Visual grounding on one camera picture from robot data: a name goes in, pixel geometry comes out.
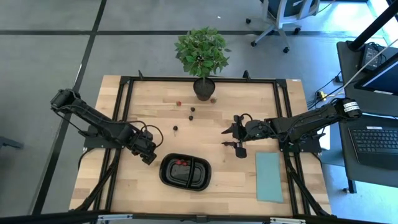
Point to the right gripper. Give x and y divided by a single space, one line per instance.
255 129

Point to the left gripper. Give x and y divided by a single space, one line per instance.
143 143

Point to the black plastic two-compartment container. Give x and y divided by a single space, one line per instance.
174 178

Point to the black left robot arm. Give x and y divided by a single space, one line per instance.
93 119

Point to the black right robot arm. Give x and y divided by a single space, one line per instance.
311 121

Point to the teal folded cloth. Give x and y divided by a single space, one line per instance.
269 177

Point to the green potted plant black pot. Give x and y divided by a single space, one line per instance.
202 53

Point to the yellow plug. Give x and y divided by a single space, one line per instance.
321 95

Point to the dark side desk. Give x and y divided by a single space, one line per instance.
346 59
345 174

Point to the grey furniture leg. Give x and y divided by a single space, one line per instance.
9 142

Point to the black computer keyboard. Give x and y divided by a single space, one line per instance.
373 146

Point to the white office swivel chair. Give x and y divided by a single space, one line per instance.
289 7

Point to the black power adapter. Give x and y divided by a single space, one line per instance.
370 56

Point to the black computer monitor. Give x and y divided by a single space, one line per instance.
385 77

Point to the black diagonal pole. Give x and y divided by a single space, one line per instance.
373 26

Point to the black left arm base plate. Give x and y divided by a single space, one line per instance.
93 143

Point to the black aluminium table frame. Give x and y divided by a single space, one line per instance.
155 79

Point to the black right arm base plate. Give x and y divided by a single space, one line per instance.
311 147

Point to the silver metal bracket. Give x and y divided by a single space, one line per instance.
287 221
115 217

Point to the black camera rig bar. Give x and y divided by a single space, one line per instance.
46 218

